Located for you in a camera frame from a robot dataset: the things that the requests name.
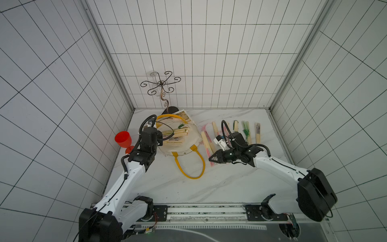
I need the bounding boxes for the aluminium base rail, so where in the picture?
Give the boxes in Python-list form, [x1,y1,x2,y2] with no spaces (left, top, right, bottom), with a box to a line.
[86,202,329,227]

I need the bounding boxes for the green tasselled folding fan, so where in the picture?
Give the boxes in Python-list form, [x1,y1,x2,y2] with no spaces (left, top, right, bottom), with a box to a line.
[242,121,252,145]

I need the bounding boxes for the black scrolled metal stand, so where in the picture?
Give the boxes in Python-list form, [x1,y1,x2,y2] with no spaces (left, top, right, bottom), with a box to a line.
[140,71,181,115]

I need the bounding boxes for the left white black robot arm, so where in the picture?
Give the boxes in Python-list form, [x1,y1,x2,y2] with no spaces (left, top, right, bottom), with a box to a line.
[74,127,162,242]

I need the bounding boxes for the red plastic goblet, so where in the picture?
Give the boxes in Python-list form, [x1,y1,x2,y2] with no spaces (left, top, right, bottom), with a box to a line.
[114,131,134,154]

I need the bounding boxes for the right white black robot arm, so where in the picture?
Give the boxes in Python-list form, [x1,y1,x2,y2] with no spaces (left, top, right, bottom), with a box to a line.
[209,132,338,222]

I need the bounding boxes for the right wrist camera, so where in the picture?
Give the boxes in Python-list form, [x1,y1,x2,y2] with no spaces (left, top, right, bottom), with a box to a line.
[213,135,228,151]

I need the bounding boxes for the grey pink folding fan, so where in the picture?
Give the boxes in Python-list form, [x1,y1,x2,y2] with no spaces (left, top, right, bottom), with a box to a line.
[255,123,261,144]

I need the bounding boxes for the light green folding fan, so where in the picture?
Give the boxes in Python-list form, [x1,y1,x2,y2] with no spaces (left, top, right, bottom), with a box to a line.
[233,120,239,132]

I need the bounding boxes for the white canvas tote bag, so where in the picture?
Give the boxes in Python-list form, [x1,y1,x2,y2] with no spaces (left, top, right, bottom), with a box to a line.
[156,110,206,179]

